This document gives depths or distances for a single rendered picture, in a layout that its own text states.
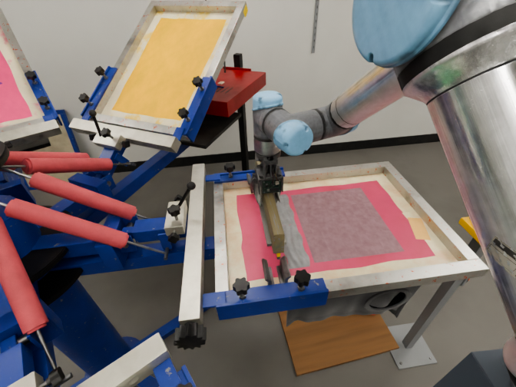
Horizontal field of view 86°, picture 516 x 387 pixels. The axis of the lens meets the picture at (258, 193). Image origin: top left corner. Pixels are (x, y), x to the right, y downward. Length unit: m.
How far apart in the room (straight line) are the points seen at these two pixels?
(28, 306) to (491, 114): 0.89
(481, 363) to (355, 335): 1.32
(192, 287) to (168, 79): 1.06
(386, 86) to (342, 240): 0.59
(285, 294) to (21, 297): 0.63
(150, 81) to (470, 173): 1.45
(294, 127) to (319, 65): 2.35
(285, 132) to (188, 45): 1.11
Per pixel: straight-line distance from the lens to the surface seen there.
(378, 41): 0.31
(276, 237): 0.73
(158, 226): 0.96
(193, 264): 0.82
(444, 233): 1.10
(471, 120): 0.29
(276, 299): 0.78
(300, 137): 0.60
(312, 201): 1.12
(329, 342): 1.83
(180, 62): 1.57
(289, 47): 2.81
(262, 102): 0.68
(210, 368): 1.80
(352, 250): 0.97
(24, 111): 1.79
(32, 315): 0.87
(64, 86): 3.10
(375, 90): 0.55
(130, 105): 1.55
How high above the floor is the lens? 1.68
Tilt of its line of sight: 39 degrees down
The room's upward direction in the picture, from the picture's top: 2 degrees counter-clockwise
